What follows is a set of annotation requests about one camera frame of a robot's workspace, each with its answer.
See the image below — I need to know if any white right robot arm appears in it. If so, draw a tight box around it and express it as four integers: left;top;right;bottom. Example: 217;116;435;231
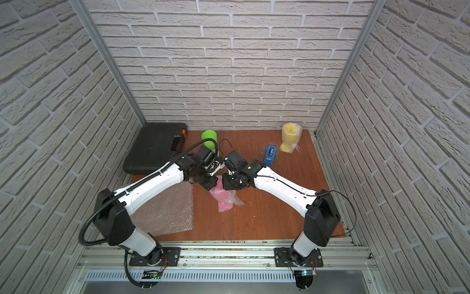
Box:
222;162;341;259

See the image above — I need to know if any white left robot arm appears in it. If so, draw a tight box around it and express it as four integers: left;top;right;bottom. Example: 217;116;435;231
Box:
78;162;224;265

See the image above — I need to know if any green plastic wine glass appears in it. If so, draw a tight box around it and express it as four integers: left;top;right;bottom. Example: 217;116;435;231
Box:
201;130;217;151

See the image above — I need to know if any blue tape dispenser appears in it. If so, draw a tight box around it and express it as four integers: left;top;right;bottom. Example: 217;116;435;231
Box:
264;145;277;166

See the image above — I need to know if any black plastic tool case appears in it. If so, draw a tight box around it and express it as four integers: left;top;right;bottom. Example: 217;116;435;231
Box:
123;122;187;175

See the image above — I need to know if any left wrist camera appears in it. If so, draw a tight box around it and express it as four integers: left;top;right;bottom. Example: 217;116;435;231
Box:
191;145;215;167

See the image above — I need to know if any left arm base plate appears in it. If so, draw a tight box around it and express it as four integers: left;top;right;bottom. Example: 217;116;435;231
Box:
129;246;182;267

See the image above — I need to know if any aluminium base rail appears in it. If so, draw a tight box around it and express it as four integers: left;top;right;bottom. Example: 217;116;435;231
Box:
73;238;379;284

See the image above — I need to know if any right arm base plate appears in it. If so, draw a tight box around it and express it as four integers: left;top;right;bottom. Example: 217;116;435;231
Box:
274;247;324;269

